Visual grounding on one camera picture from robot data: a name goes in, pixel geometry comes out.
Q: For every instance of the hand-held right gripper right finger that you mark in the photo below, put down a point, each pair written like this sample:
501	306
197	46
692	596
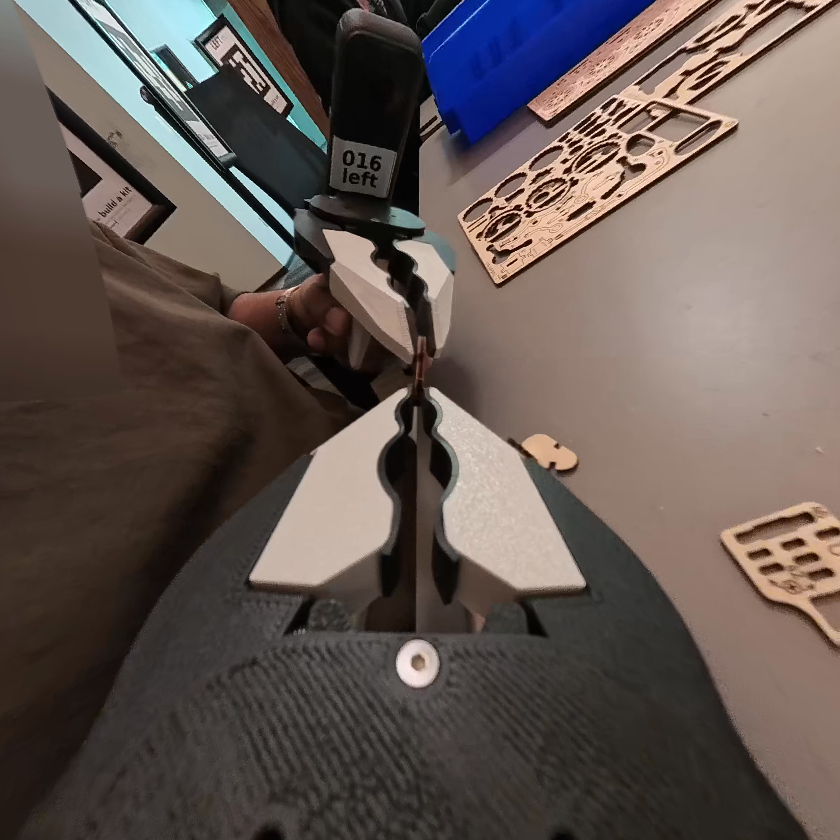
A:
512	518

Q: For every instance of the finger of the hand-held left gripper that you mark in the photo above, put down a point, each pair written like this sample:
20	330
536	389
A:
439	289
358	282

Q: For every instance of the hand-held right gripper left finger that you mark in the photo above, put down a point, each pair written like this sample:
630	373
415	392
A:
321	518

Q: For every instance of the small oval wooden piece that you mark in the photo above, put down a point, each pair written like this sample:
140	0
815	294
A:
558	453

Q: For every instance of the notched wooden piece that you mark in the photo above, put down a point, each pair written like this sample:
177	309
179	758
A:
423	371

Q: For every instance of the person's left forearm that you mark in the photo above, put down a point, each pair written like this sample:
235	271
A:
197	289

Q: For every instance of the person's left hand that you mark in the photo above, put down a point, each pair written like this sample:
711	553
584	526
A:
308	308

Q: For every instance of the blue plastic bin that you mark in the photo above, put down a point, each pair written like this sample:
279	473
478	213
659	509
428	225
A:
499	65

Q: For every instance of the small black framed sign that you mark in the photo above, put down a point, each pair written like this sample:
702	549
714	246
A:
249	65

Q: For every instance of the black chair backrest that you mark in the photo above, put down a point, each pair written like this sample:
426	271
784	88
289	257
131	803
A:
262	144

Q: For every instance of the person's brown clothing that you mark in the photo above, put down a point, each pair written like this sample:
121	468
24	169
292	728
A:
131	459

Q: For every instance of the reddish brown wooden sheet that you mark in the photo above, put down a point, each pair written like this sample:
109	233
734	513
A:
590	72

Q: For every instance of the pale wooden cutout sheet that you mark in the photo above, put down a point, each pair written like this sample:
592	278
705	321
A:
656	90

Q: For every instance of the slotted wooden grid piece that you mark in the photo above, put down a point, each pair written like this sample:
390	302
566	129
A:
797	581

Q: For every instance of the wooden gear puzzle sheet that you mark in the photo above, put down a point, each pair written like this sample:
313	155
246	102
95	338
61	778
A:
722	123

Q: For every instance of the black framed wall poster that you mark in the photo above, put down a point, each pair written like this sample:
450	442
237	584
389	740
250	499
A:
141	203

